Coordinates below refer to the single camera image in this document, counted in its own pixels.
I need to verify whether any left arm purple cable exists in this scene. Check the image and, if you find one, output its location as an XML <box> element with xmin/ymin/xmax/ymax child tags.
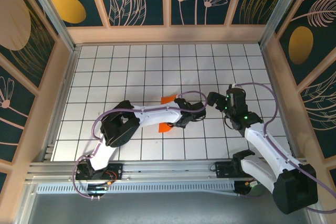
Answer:
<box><xmin>72</xmin><ymin>91</ymin><xmax>208</xmax><ymax>200</ymax></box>

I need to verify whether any aluminium frame post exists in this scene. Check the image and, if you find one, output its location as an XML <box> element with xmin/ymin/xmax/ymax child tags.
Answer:
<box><xmin>22</xmin><ymin>0</ymin><xmax>79</xmax><ymax>53</ymax></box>
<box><xmin>258</xmin><ymin>0</ymin><xmax>308</xmax><ymax>49</ymax></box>

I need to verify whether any black electronics module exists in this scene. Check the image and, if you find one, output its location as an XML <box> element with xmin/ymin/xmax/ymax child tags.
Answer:
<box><xmin>87</xmin><ymin>184</ymin><xmax>109</xmax><ymax>200</ymax></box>
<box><xmin>233</xmin><ymin>180</ymin><xmax>265</xmax><ymax>198</ymax></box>

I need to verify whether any slotted grey cable duct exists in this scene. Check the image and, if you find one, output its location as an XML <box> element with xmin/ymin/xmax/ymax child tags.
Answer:
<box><xmin>36</xmin><ymin>182</ymin><xmax>237</xmax><ymax>195</ymax></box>

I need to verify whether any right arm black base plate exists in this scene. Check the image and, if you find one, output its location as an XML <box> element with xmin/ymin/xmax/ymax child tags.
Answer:
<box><xmin>214</xmin><ymin>160</ymin><xmax>246</xmax><ymax>179</ymax></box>

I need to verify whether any grey metal shelf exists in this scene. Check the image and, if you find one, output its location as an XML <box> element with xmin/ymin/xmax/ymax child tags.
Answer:
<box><xmin>15</xmin><ymin>191</ymin><xmax>325</xmax><ymax>224</ymax></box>

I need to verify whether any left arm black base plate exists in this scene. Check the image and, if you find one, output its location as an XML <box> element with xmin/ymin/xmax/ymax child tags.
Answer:
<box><xmin>75</xmin><ymin>163</ymin><xmax>124</xmax><ymax>182</ymax></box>

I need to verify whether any aluminium mounting rail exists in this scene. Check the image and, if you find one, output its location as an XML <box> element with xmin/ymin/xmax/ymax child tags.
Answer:
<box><xmin>25</xmin><ymin>157</ymin><xmax>313</xmax><ymax>183</ymax></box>

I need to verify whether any aluminium side rail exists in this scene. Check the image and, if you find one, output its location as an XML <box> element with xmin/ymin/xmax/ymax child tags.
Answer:
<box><xmin>40</xmin><ymin>47</ymin><xmax>81</xmax><ymax>162</ymax></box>

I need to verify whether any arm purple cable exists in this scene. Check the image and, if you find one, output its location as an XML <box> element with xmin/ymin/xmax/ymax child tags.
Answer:
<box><xmin>72</xmin><ymin>91</ymin><xmax>208</xmax><ymax>200</ymax></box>
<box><xmin>230</xmin><ymin>82</ymin><xmax>332</xmax><ymax>214</ymax></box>

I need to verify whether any orange paper sheet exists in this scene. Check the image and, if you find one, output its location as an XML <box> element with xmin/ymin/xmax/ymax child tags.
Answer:
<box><xmin>157</xmin><ymin>93</ymin><xmax>178</xmax><ymax>133</ymax></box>

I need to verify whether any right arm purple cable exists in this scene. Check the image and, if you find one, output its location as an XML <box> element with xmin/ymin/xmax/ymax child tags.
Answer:
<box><xmin>230</xmin><ymin>82</ymin><xmax>332</xmax><ymax>214</ymax></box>

